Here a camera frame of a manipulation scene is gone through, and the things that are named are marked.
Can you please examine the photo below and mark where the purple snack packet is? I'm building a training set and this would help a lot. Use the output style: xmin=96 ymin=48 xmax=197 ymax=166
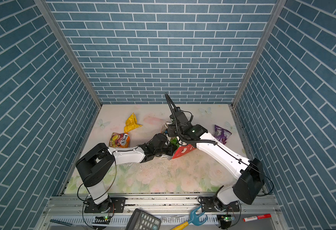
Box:
xmin=213 ymin=125 xmax=232 ymax=144

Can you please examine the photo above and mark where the yellow snack packet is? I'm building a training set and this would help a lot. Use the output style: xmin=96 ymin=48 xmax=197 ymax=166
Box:
xmin=124 ymin=113 xmax=142 ymax=133

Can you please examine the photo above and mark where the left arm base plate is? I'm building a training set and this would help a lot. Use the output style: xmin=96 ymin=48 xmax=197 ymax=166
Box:
xmin=84 ymin=197 xmax=126 ymax=213

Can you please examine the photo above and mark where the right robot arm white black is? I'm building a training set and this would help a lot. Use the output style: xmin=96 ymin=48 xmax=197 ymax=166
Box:
xmin=167 ymin=123 xmax=265 ymax=211

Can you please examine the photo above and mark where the red white paper gift bag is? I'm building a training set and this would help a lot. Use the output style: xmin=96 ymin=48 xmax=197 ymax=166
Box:
xmin=159 ymin=122 xmax=195 ymax=160

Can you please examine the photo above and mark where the black calculator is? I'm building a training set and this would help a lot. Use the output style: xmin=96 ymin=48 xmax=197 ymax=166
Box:
xmin=125 ymin=209 xmax=161 ymax=230

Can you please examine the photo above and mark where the blue yellow clamp tool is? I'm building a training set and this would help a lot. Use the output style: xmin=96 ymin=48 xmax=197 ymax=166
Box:
xmin=172 ymin=206 xmax=208 ymax=230

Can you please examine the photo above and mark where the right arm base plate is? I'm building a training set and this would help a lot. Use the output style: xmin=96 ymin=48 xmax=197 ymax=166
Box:
xmin=197 ymin=196 xmax=240 ymax=212

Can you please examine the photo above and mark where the red white marker pen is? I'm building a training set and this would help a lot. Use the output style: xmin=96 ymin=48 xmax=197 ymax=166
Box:
xmin=242 ymin=214 xmax=271 ymax=222

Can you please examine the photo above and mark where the green snack packet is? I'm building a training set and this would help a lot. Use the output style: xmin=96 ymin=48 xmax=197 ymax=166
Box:
xmin=170 ymin=137 xmax=179 ymax=148

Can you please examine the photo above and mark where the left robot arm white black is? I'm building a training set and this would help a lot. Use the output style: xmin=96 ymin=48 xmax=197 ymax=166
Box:
xmin=76 ymin=133 xmax=178 ymax=205

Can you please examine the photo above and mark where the orange colourful snack packet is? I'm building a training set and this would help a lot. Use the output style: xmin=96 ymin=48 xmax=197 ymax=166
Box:
xmin=109 ymin=132 xmax=130 ymax=148

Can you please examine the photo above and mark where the aluminium front rail frame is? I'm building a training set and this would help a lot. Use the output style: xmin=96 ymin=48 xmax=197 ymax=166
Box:
xmin=36 ymin=193 xmax=288 ymax=230

